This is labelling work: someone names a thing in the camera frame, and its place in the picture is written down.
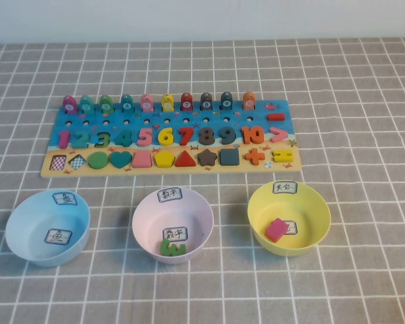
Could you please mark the green wooden number 3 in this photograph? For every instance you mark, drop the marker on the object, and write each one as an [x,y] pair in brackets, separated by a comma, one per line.
[172,249]

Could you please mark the brown wooden star piece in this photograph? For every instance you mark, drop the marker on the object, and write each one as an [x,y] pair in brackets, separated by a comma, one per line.
[207,158]

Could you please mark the red wooden triangle piece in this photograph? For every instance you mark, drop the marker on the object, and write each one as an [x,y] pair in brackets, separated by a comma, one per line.
[185,161]

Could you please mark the dark grey wooden square piece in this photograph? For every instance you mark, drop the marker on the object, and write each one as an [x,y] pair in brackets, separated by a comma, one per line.
[229,157]

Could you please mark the yellow wooden pentagon piece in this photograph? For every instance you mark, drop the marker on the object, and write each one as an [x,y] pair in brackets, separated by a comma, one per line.
[164,160]

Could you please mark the wooden number puzzle board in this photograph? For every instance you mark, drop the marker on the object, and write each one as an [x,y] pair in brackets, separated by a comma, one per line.
[238,123]

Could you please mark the pink labelled bowl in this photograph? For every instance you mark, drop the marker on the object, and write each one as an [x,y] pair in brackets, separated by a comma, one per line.
[189,216]

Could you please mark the pink wooden trapezoid piece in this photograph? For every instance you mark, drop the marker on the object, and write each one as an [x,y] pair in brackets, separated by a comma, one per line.
[141,161]

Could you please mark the teal wooden heart piece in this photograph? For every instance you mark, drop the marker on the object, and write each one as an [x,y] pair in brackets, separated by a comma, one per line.
[119,158]

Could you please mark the magenta wooden rectangle piece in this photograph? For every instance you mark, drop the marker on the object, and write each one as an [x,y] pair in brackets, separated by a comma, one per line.
[276,230]

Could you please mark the green wooden circle piece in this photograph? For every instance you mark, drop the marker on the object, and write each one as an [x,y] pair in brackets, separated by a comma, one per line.
[98,160]

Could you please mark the yellow labelled bowl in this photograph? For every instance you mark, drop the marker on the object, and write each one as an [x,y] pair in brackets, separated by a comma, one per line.
[303,209]

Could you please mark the light blue labelled bowl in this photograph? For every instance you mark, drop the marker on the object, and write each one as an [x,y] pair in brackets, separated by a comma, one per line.
[37,216]

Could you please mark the brown wooden number 8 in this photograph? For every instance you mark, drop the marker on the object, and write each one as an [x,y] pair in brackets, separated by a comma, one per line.
[206,135]

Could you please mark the red wooden number 7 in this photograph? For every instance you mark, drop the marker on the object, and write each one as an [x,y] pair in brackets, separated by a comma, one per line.
[186,135]

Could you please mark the dark grey wooden number 9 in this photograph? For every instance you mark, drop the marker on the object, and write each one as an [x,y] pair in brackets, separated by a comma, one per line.
[232,135]

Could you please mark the yellow wooden number 6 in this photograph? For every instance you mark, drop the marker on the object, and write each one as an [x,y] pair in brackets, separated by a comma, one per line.
[160,136]

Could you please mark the orange wooden number 10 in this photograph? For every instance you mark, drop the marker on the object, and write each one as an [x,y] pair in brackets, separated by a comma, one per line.
[246,135]

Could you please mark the orange wooden plus sign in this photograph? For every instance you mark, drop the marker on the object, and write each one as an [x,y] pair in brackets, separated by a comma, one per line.
[254,157]

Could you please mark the brown fish peg printed 8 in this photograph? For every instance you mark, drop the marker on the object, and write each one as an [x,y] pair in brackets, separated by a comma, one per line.
[206,103]

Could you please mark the pink wooden number 5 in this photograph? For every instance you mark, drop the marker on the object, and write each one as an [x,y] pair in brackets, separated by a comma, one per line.
[146,141]

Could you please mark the red fish peg printed 7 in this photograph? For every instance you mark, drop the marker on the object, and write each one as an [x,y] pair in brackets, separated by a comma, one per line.
[186,103]

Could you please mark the dark teal fish peg printed 9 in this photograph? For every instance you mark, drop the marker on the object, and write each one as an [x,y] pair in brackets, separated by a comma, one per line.
[226,102]

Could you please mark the yellow fish peg printed 6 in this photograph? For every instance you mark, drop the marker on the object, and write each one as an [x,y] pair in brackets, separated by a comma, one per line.
[167,103]

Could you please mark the orange fish peg printed 10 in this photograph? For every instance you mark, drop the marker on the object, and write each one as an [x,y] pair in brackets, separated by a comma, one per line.
[248,101]

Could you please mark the teal wooden number 4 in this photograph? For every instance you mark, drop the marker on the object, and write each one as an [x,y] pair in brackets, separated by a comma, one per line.
[128,138]

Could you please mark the yellow wooden equals sign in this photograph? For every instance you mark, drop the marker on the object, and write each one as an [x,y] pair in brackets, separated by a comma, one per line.
[282,153]

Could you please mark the pink fish peg printed 5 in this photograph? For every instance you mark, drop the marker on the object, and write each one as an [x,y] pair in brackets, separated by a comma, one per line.
[146,104]

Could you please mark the pink wooden greater-than sign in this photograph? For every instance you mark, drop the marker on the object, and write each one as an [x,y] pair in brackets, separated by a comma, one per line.
[283,134]

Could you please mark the red wooden minus sign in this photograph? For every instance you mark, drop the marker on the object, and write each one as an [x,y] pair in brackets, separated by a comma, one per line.
[276,116]

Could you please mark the teal fish peg printed 4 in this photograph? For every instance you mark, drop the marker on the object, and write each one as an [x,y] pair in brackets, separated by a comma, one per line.
[127,104]

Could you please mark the green fish peg printed 3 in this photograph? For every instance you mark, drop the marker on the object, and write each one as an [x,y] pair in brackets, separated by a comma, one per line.
[106,104]

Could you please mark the teal wooden number 2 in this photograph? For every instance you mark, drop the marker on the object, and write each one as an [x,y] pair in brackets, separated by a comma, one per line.
[79,145]

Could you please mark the teal fish peg printed 2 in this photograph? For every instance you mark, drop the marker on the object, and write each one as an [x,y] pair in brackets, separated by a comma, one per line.
[86,105]

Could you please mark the magenta wooden number 1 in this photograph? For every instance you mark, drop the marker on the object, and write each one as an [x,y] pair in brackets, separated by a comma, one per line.
[64,140]

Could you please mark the magenta fish peg printed 1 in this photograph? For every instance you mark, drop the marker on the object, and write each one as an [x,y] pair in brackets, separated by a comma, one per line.
[69,105]

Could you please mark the grey white-grid tablecloth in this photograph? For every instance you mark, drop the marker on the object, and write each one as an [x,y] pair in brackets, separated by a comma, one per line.
[357,135]

